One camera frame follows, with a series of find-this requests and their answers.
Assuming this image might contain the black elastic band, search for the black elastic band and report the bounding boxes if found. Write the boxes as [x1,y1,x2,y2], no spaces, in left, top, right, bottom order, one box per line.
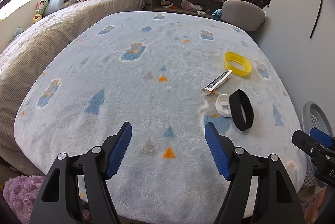
[229,89,254,132]

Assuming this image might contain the white round plastic lid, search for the white round plastic lid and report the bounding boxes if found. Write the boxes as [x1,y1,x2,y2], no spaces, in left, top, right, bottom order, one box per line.
[215,94,232,118]

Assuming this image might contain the grey perforated laundry basket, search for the grey perforated laundry basket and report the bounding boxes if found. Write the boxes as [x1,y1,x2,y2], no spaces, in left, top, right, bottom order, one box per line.
[301,101,334,188]

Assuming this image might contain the small playing card box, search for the small playing card box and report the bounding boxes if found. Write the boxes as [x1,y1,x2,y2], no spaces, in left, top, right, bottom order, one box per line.
[202,70,232,96]

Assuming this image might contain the purple fluffy cloth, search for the purple fluffy cloth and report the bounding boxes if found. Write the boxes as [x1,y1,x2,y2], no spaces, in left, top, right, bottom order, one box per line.
[3,176,44,223]

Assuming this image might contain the light blue fleece blanket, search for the light blue fleece blanket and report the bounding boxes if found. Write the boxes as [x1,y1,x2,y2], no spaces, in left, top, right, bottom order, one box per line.
[14,12,306,223]

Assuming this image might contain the grey chair backrest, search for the grey chair backrest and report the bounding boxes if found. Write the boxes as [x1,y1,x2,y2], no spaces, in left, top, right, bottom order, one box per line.
[222,0,266,32]

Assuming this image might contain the beige checkered bed sheet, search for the beige checkered bed sheet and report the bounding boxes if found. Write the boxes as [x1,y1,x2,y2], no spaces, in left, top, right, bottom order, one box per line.
[0,0,146,154]

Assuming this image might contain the pink plastic bag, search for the pink plastic bag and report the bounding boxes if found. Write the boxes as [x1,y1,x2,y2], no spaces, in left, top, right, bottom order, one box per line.
[180,0,202,12]

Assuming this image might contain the small green plush doll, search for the small green plush doll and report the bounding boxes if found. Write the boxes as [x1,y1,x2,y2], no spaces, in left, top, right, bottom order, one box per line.
[32,0,49,23]

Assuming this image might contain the yellow plastic oval ring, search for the yellow plastic oval ring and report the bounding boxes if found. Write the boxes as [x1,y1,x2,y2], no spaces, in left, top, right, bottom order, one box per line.
[224,51,253,78]

